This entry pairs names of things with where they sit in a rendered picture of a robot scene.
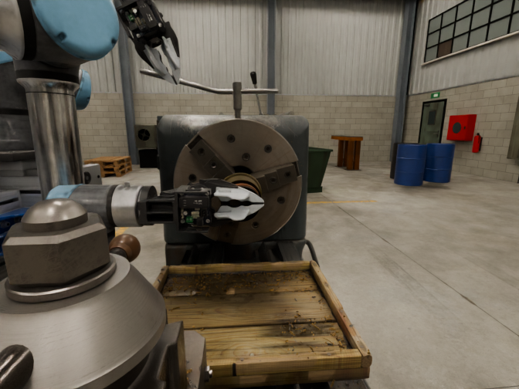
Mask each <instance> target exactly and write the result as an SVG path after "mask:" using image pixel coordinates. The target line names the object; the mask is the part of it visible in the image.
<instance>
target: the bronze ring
mask: <svg viewBox="0 0 519 389"><path fill-rule="evenodd" d="M224 180H225V181H228V182H230V183H233V184H235V185H238V186H240V187H241V188H245V189H246V190H248V191H251V192H253V193H254V194H256V195H258V196H259V197H262V190H261V187H260V183H259V182H258V181H257V180H256V179H255V178H254V177H253V176H252V175H250V174H246V173H235V174H231V175H229V176H228V177H226V178H225V179H224ZM219 201H220V199H219ZM220 203H221V204H230V205H239V204H245V205H247V204H250V203H252V202H251V201H238V200H236V199H232V200H230V201H220ZM258 212H259V210H258V211H256V212H254V213H252V214H251V215H247V216H246V218H245V219H243V220H241V221H237V222H246V221H249V220H250V219H252V218H254V217H255V216H256V215H257V214H258Z"/></svg>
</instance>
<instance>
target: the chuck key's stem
mask: <svg viewBox="0 0 519 389"><path fill-rule="evenodd" d="M232 89H233V109H234V110H235V118H241V109H242V108H243V103H242V94H241V89H242V83H241V82H233V83H232Z"/></svg>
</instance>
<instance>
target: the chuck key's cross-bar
mask: <svg viewBox="0 0 519 389"><path fill-rule="evenodd" d="M140 73H141V74H144V75H147V76H153V77H155V78H159V79H163V78H162V77H161V76H160V75H159V74H158V73H156V72H152V71H150V70H146V69H140ZM179 84H181V85H185V86H190V87H193V88H196V89H199V90H204V91H208V92H210V93H216V94H233V89H224V90H221V89H216V88H213V87H210V86H205V85H202V84H198V83H193V82H190V81H187V80H184V79H180V82H179ZM270 93H279V89H241V94H270Z"/></svg>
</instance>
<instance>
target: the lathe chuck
mask: <svg viewBox="0 0 519 389"><path fill-rule="evenodd" d="M198 135H199V136H200V137H201V138H202V139H203V140H204V141H206V142H207V143H208V144H209V145H210V146H211V147H212V148H213V149H214V150H215V151H216V152H217V153H218V154H219V155H220V156H221V157H222V158H223V159H224V160H225V161H226V162H227V163H228V164H229V165H230V166H231V167H236V166H241V167H246V168H248V169H250V170H251V171H252V172H253V173H254V172H257V171H262V170H266V169H269V168H272V167H277V166H280V165H283V164H288V163H291V162H294V161H298V158H297V156H296V154H295V152H294V150H293V148H292V147H291V146H290V144H289V143H288V141H287V140H286V139H285V138H284V137H283V136H282V135H281V134H280V133H278V132H277V131H276V130H274V129H273V128H272V127H269V126H267V125H265V124H264V123H260V122H258V121H255V120H249V119H243V118H232V119H226V120H220V121H217V122H215V123H211V124H209V125H208V126H206V127H204V128H202V129H201V130H200V131H199V132H197V134H196V135H195V136H194V137H193V138H192V139H191V140H190V141H189V142H188V144H187V145H185V146H184V147H183V149H182V150H181V153H180V154H179V156H178V159H177V162H176V165H175V171H174V179H173V184H174V188H179V187H180V186H181V185H187V184H188V183H189V182H191V183H192V184H195V183H199V180H200V179H210V178H212V176H211V174H210V173H209V172H207V170H206V169H204V167H203V165H202V164H201V163H200V162H199V161H198V160H197V159H196V158H195V157H194V156H193V155H192V154H190V153H189V151H190V150H191V149H190V148H189V147H188V145H189V144H190V143H191V142H192V141H193V140H194V139H195V138H196V137H197V136H198ZM297 180H298V181H293V182H290V183H287V184H282V185H281V186H280V188H275V189H272V190H269V193H265V194H262V197H261V198H262V199H263V200H264V206H263V207H262V208H261V209H260V210H259V212H258V214H257V215H256V216H255V217H254V218H252V219H250V220H249V221H246V222H239V226H238V229H236V234H235V238H234V240H233V243H231V245H245V244H250V243H254V242H258V241H261V240H264V239H265V238H268V237H270V236H271V235H273V234H274V233H276V232H278V231H279V230H280V229H281V228H282V227H283V226H284V225H285V224H286V223H287V222H288V221H289V220H290V218H291V216H292V215H293V213H294V212H295V210H296V208H297V205H298V203H299V200H300V195H301V191H302V175H300V176H298V177H297ZM220 205H221V203H220V201H219V198H218V197H217V196H214V197H213V198H212V207H213V208H215V211H217V210H218V209H219V207H220ZM198 227H209V232H208V233H202V234H203V235H204V236H206V237H208V238H210V239H212V240H215V241H216V240H217V237H218V233H219V228H220V226H217V227H211V226H208V225H203V226H198Z"/></svg>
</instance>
